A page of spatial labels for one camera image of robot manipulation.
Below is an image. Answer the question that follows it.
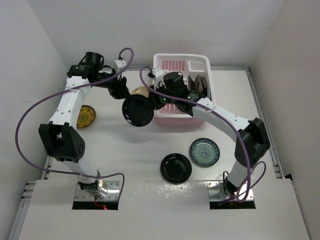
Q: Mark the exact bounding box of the blue white floral plate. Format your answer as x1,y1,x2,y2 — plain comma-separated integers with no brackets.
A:
201,76,208,97

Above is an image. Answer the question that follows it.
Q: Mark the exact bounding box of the pink plastic dish rack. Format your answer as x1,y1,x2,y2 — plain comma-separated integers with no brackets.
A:
153,53,215,128

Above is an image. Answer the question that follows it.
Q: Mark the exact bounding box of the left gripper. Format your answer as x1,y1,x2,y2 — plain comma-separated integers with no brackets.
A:
92,67,131,99

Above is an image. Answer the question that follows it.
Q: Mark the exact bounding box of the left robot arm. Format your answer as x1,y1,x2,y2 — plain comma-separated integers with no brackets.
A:
38,52,130,199

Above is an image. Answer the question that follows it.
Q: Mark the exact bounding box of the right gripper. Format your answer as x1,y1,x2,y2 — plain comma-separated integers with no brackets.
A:
145,81,178,110

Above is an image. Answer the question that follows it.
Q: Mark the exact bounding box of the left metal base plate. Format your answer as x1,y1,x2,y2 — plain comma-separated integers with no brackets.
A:
74,180,121,202

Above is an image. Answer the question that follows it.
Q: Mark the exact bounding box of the teal patterned plate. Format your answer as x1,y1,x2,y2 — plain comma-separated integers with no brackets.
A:
189,137,221,168

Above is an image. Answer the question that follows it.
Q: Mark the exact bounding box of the purple cable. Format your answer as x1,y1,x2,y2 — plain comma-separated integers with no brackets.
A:
139,66,266,203
14,47,135,198

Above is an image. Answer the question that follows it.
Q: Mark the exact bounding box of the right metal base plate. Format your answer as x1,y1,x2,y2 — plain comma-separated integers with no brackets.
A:
207,180,254,203

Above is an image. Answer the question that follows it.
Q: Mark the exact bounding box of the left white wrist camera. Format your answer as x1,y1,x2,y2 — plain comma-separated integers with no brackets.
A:
114,59,127,73

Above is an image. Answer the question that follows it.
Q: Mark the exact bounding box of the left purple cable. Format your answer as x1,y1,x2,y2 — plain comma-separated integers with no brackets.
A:
14,47,135,198

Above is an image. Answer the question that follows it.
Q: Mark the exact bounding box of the beige floral small plate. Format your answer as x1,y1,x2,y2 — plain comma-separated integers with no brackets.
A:
131,86,149,98

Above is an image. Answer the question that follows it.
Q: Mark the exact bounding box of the black glossy plate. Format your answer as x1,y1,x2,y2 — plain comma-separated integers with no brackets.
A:
160,153,192,185
122,94,154,127

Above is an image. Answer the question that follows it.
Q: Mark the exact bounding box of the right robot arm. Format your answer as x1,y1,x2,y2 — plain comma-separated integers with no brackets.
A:
148,68,270,201

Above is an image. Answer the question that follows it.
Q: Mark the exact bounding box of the yellow patterned small plate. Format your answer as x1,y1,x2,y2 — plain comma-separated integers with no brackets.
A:
76,105,97,129

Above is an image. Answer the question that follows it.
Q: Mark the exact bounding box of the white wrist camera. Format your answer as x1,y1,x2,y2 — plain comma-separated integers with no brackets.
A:
152,68,165,89
114,59,127,73

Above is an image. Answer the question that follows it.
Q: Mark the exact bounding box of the metal base plate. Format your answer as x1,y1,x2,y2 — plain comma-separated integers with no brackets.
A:
74,180,121,202
207,180,254,203

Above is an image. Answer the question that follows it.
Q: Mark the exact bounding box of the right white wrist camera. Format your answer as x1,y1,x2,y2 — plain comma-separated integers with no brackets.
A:
152,68,165,89

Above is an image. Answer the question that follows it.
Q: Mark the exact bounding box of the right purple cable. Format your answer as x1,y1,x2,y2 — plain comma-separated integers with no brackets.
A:
139,66,266,203

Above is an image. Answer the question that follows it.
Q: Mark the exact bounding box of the cream plate dark patterned rim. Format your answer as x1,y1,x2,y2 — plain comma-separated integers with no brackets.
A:
194,74,206,95

